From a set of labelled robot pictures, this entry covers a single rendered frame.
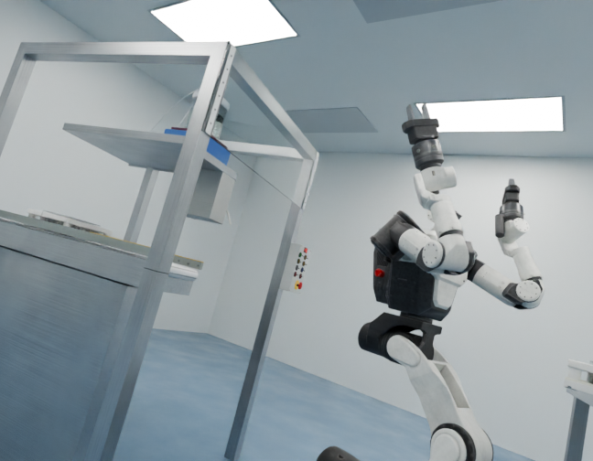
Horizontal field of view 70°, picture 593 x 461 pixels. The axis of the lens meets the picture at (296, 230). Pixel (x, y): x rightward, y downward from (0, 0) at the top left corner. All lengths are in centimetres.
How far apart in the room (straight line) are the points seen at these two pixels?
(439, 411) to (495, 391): 324
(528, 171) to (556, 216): 56
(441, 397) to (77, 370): 128
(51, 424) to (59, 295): 47
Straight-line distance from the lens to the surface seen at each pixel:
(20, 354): 203
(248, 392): 236
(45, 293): 197
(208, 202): 175
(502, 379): 474
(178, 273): 167
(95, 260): 174
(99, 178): 509
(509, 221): 187
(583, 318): 472
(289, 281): 227
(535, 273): 180
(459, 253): 126
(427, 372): 152
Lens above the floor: 90
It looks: 8 degrees up
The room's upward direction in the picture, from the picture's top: 15 degrees clockwise
